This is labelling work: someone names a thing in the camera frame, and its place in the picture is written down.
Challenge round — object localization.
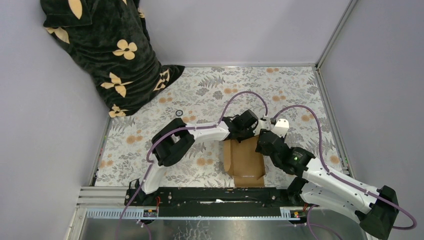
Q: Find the brown cardboard paper box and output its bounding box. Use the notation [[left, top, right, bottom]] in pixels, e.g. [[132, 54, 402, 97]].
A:
[[223, 136, 266, 188]]

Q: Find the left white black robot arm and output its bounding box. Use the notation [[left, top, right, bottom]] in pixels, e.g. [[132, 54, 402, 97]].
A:
[[135, 110, 260, 206]]

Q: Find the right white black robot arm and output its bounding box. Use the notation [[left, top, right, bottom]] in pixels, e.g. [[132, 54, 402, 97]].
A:
[[255, 130, 399, 240]]

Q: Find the floral patterned table mat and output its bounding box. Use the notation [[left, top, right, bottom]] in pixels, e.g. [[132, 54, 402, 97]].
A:
[[94, 66, 344, 187]]

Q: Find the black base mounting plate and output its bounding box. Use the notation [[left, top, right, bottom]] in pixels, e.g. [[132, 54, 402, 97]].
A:
[[124, 181, 310, 218]]

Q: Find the black floral plush blanket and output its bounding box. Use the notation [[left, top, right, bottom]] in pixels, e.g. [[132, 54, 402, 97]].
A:
[[40, 0, 185, 118]]

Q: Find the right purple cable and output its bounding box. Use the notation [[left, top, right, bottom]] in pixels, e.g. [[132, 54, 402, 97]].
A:
[[271, 104, 418, 240]]

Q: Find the purple cable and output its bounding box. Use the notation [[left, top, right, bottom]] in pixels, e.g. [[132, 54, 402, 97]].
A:
[[114, 91, 269, 240], [271, 104, 418, 240]]

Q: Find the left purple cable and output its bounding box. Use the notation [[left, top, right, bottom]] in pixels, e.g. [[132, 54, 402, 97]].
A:
[[114, 91, 269, 240]]

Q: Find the aluminium frame rail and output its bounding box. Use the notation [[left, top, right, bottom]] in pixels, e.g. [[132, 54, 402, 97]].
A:
[[64, 186, 385, 240]]

